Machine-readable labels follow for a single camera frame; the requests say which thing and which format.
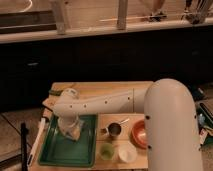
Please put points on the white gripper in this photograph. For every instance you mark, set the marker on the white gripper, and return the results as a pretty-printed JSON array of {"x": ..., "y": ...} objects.
[{"x": 68, "y": 124}]

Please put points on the yellow sponge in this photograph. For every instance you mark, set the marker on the yellow sponge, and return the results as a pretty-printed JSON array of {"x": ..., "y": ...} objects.
[{"x": 74, "y": 134}]

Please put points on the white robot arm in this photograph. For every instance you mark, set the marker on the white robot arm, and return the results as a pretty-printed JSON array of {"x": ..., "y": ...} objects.
[{"x": 170, "y": 120}]

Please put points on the green plastic tray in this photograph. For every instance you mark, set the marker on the green plastic tray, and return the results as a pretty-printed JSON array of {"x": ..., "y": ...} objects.
[{"x": 58, "y": 150}]

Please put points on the black pole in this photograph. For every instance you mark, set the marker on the black pole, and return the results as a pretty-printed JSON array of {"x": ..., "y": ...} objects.
[{"x": 24, "y": 156}]

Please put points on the metal measuring cup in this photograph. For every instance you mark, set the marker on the metal measuring cup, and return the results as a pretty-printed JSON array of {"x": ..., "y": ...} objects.
[{"x": 114, "y": 129}]

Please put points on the green plastic cup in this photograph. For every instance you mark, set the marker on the green plastic cup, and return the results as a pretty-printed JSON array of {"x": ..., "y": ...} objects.
[{"x": 106, "y": 151}]

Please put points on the wooden board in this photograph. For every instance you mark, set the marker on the wooden board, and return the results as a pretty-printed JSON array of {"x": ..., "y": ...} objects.
[{"x": 125, "y": 137}]

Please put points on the orange bowl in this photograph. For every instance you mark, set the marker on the orange bowl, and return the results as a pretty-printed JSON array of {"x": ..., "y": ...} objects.
[{"x": 139, "y": 134}]

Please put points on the wooden post left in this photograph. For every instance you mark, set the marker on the wooden post left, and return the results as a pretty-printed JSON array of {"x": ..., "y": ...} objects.
[{"x": 60, "y": 16}]

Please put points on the wooden post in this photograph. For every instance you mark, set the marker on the wooden post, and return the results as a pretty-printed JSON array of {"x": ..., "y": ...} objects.
[
  {"x": 60, "y": 16},
  {"x": 122, "y": 14}
]

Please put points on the wooden post right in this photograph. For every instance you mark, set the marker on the wooden post right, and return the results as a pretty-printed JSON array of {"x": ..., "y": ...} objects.
[{"x": 122, "y": 14}]

